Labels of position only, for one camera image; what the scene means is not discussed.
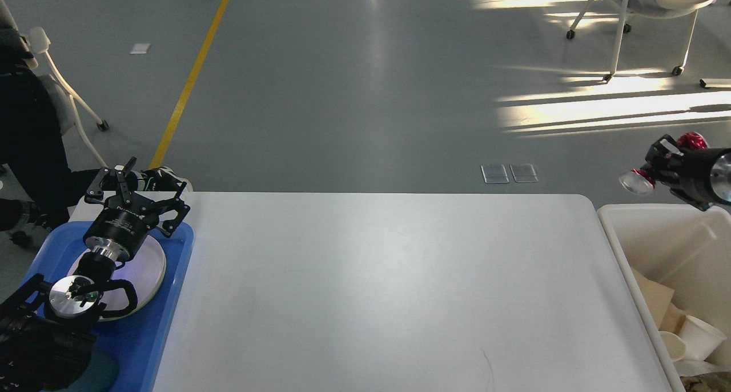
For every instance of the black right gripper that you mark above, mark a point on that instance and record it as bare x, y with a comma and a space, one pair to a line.
703, 179

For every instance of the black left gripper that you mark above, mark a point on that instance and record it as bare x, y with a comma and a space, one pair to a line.
121, 231

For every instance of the crushed red can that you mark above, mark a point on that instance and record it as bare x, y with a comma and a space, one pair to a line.
633, 182

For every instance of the pink plate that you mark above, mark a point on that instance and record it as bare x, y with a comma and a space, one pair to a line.
115, 300

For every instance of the brown paper bag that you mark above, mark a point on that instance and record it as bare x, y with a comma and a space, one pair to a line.
659, 300

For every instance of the white paper cup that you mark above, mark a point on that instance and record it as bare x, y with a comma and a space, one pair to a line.
700, 338
675, 345

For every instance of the teal mug yellow inside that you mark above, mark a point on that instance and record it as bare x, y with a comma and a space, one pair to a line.
100, 375

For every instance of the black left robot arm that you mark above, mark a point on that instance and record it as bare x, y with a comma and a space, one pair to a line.
50, 329

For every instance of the white plastic bin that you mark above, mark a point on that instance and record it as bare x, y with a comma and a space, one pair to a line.
684, 249

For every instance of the person dark trousers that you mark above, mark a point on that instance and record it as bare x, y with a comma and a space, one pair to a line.
32, 145

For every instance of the clear floor plate right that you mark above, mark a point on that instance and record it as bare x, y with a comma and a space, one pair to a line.
524, 173

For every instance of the clear floor plate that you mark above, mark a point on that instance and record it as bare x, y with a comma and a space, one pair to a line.
524, 173
495, 174

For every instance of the white office chair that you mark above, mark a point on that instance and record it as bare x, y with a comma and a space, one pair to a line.
650, 9

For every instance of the clear floor plate left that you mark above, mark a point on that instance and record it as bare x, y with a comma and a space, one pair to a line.
495, 174

